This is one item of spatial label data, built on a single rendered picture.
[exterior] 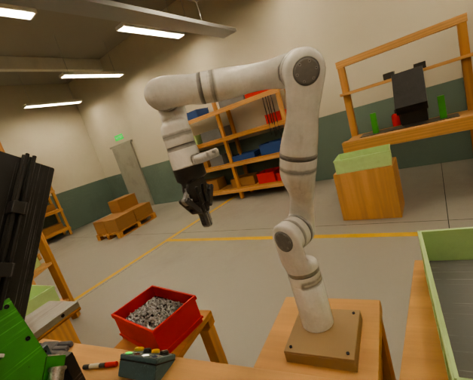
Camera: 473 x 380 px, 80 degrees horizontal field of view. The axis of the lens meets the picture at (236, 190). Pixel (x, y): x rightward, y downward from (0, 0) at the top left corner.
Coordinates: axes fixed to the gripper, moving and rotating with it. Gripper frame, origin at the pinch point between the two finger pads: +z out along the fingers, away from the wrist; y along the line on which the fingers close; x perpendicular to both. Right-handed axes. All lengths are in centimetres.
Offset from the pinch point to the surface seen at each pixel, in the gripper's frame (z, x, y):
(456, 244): 40, 58, -52
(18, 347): 13, -38, 32
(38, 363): 19, -36, 30
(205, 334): 58, -36, -23
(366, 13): -134, 56, -510
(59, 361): 21.3, -35.2, 27.1
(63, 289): 92, -295, -104
